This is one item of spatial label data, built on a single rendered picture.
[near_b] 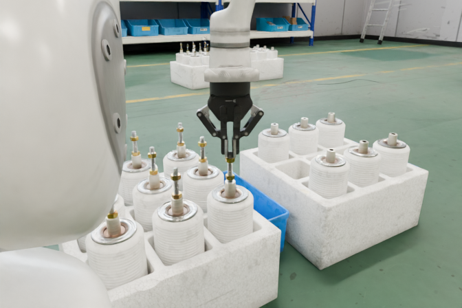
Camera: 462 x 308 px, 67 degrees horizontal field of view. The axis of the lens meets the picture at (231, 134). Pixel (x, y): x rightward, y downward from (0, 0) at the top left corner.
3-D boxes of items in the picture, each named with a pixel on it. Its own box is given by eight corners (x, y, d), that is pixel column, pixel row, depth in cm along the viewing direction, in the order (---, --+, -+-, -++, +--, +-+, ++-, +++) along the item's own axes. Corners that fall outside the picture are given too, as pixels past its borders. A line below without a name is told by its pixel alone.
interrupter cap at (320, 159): (352, 164, 86) (353, 161, 86) (330, 170, 83) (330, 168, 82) (330, 153, 92) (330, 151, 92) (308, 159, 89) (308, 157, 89)
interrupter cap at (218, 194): (211, 205, 68) (210, 202, 68) (212, 186, 75) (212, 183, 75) (249, 205, 68) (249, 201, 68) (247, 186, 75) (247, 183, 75)
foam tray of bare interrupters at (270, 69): (282, 78, 327) (283, 58, 321) (248, 82, 308) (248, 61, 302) (258, 71, 359) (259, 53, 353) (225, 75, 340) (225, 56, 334)
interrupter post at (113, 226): (105, 237, 59) (102, 220, 58) (109, 228, 61) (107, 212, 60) (119, 236, 59) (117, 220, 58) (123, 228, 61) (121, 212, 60)
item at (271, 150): (293, 188, 111) (296, 135, 105) (268, 196, 107) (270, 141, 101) (275, 177, 119) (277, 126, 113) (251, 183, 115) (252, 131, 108)
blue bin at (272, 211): (289, 251, 93) (291, 212, 89) (256, 266, 88) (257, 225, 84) (229, 201, 117) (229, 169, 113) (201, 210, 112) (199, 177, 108)
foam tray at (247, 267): (278, 298, 78) (282, 229, 72) (97, 396, 58) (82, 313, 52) (197, 216, 109) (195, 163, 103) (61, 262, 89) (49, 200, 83)
